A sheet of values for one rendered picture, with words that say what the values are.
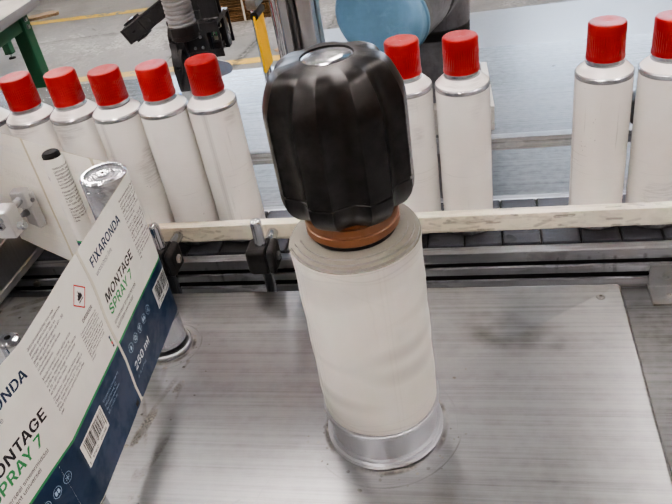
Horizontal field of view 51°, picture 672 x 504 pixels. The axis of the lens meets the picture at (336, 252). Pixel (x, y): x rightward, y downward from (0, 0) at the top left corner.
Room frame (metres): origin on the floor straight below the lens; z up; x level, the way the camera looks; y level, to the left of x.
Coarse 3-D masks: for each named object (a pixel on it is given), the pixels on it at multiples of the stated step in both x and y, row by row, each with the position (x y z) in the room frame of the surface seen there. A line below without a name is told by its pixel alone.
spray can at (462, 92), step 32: (448, 32) 0.64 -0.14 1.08; (448, 64) 0.62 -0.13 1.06; (448, 96) 0.61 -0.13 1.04; (480, 96) 0.61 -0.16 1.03; (448, 128) 0.61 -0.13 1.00; (480, 128) 0.61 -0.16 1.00; (448, 160) 0.62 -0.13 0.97; (480, 160) 0.61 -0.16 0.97; (448, 192) 0.62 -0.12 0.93; (480, 192) 0.61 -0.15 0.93
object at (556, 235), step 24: (288, 216) 0.71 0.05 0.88; (288, 240) 0.66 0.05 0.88; (432, 240) 0.61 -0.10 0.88; (456, 240) 0.60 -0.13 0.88; (480, 240) 0.59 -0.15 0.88; (504, 240) 0.59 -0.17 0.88; (528, 240) 0.58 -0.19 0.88; (552, 240) 0.57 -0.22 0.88; (576, 240) 0.56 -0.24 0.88; (600, 240) 0.56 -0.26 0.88; (624, 240) 0.55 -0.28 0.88; (648, 240) 0.55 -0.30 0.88
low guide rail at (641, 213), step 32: (160, 224) 0.68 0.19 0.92; (192, 224) 0.67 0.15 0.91; (224, 224) 0.66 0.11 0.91; (288, 224) 0.64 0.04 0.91; (448, 224) 0.60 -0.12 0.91; (480, 224) 0.59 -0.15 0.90; (512, 224) 0.58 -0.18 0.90; (544, 224) 0.57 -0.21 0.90; (576, 224) 0.56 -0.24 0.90; (608, 224) 0.56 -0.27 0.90; (640, 224) 0.55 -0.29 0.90
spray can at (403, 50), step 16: (384, 48) 0.64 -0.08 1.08; (400, 48) 0.63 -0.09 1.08; (416, 48) 0.64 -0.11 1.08; (400, 64) 0.63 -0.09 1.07; (416, 64) 0.63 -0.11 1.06; (416, 80) 0.63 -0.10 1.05; (416, 96) 0.62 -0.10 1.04; (432, 96) 0.64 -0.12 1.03; (416, 112) 0.62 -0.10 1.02; (432, 112) 0.63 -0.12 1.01; (416, 128) 0.62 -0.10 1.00; (432, 128) 0.63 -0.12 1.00; (416, 144) 0.62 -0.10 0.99; (432, 144) 0.63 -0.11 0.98; (416, 160) 0.62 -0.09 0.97; (432, 160) 0.63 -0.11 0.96; (416, 176) 0.62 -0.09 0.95; (432, 176) 0.63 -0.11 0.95; (416, 192) 0.62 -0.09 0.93; (432, 192) 0.63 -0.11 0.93; (416, 208) 0.62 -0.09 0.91; (432, 208) 0.62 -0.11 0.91
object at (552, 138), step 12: (528, 132) 0.65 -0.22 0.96; (540, 132) 0.65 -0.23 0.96; (552, 132) 0.64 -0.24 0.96; (564, 132) 0.64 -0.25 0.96; (492, 144) 0.65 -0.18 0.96; (504, 144) 0.65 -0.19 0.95; (516, 144) 0.65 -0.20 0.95; (528, 144) 0.64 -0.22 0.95; (540, 144) 0.64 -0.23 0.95; (552, 144) 0.64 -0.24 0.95; (564, 144) 0.63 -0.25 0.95; (252, 156) 0.72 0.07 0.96; (264, 156) 0.72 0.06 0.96
